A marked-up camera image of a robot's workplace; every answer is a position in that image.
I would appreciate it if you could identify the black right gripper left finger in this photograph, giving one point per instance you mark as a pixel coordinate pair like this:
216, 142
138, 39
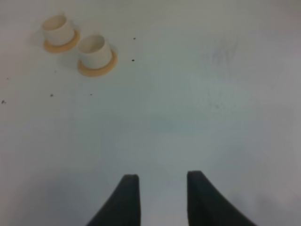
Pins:
123, 207

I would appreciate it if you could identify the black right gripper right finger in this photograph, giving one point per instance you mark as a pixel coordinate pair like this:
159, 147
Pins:
206, 206

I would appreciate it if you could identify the orange coaster near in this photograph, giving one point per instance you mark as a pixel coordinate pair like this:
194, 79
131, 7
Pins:
83, 70

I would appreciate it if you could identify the orange coaster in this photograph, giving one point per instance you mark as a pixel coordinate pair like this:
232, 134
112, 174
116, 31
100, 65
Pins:
83, 70
66, 47

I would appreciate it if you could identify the white teacup near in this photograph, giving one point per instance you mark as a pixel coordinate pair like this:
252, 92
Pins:
94, 51

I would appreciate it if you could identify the white teacup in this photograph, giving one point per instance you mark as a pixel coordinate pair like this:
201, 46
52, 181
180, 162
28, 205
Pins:
58, 30
94, 51

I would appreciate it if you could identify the orange coaster far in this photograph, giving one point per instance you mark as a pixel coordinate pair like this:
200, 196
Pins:
66, 47

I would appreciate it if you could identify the white teacup far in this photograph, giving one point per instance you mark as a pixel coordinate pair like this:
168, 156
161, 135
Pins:
58, 30

